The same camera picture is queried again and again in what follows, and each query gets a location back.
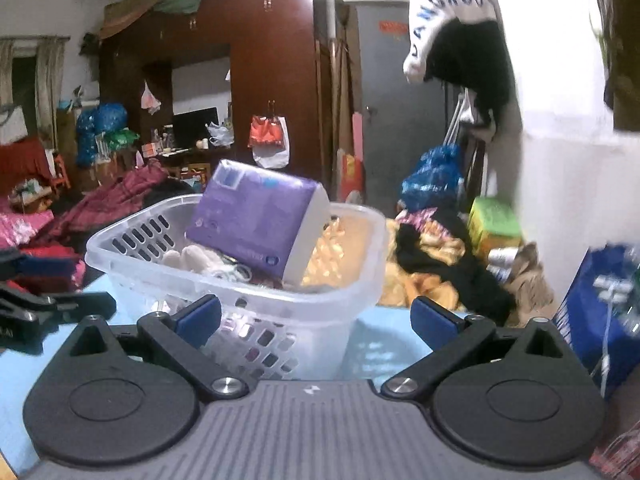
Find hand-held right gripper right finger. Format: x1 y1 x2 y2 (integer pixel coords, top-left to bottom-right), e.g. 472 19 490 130
381 296 583 402

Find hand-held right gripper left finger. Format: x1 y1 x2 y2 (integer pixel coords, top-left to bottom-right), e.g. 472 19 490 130
45 295 250 402

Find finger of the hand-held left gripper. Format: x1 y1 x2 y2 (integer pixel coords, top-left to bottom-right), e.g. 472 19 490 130
0 247 85 293
0 282 117 328

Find clear plastic basket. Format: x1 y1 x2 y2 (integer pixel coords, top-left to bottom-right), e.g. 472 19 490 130
84 194 391 381

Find purple tissue pack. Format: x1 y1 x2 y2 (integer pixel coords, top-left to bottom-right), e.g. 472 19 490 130
185 159 332 286

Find yellow blanket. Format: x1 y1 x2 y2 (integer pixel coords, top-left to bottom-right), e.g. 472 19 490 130
302 212 501 311

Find pink bed sheet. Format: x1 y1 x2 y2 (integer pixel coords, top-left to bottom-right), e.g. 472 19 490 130
0 210 53 248

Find white socks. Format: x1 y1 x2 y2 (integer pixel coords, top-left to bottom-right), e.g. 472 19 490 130
162 245 226 276

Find black cloth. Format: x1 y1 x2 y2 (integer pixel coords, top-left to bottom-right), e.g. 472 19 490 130
397 210 516 328

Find maroon cloth heap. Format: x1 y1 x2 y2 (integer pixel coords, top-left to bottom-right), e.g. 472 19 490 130
30 162 171 256

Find silver can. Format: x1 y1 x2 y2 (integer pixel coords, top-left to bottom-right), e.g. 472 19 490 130
487 246 521 281

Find brown paper bag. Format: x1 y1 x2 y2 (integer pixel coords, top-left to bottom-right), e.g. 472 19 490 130
505 242 556 316

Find green and yellow box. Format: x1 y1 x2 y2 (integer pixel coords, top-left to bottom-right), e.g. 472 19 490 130
467 196 523 261

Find black clothes heap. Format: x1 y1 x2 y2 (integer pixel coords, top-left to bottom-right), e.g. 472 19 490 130
145 177 201 206

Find blue shopping bag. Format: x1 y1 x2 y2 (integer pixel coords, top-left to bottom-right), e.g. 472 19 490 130
552 242 640 401

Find green plastic bag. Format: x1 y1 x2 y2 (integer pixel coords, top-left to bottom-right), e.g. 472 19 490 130
102 127 141 153

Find large blue plastic bag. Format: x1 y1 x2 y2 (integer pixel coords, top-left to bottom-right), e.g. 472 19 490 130
75 102 130 168

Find red and yellow bag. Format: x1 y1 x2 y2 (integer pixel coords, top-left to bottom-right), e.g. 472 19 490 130
341 154 365 203

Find orange and white plastic bag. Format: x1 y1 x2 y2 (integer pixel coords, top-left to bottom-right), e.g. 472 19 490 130
248 115 291 170

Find patterned curtain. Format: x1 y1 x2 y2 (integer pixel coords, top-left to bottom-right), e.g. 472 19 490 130
36 36 68 133

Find black monitor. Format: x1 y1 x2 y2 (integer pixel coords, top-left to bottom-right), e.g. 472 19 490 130
172 107 219 148

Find pink and white hanging bag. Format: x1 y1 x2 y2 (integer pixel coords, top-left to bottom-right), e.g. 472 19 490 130
141 80 162 115

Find metal crutches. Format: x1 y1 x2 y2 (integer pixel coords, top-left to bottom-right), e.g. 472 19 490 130
442 87 473 148

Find grey door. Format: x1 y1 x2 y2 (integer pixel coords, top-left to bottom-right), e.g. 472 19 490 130
347 0 451 206

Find red patterned cloth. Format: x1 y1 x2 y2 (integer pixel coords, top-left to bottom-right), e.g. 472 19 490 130
590 430 640 480

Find wooden boards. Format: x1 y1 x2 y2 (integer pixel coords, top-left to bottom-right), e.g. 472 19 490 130
332 0 361 201

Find black hanging garment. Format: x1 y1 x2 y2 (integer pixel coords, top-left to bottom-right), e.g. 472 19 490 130
425 17 516 143

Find brown wooden wardrobe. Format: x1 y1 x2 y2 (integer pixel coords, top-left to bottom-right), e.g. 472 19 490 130
97 0 336 191

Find cardboard sheet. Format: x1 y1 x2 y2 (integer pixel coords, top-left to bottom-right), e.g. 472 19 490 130
97 0 166 41

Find white lettered hanging garment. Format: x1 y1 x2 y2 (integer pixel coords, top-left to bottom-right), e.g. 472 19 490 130
402 0 506 85

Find olive hanging garment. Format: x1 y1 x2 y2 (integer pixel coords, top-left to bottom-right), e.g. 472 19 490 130
587 0 640 133

